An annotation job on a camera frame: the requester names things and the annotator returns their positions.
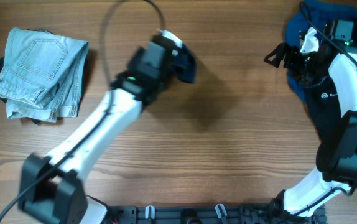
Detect dark blue shorts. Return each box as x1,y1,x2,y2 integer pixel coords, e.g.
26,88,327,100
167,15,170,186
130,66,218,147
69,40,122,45
172,44,197,84

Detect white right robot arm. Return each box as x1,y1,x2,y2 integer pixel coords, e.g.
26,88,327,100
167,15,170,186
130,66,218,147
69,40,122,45
264,19,357,218

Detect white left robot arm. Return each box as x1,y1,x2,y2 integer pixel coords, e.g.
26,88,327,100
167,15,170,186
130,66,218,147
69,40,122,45
14,30,183,224

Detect blue garment in pile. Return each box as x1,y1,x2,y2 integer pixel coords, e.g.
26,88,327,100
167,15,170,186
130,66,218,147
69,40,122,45
285,1,357,110

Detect black garment in pile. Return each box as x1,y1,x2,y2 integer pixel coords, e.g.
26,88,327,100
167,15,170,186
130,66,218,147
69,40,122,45
305,17,357,141

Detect light blue denim jeans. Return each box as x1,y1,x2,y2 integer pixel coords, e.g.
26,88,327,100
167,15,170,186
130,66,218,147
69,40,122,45
0,27,89,123

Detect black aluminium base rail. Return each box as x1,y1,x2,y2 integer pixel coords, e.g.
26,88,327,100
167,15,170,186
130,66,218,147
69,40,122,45
103,204,327,224

